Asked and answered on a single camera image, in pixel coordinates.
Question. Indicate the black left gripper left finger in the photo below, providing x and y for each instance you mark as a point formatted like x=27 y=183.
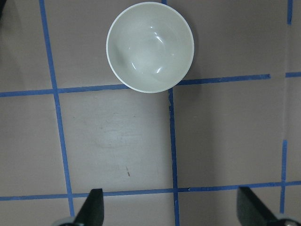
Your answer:
x=92 y=211

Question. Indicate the white ceramic bowl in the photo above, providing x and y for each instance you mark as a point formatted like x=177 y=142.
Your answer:
x=150 y=47

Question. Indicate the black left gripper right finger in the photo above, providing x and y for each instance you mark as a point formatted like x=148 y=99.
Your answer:
x=251 y=211

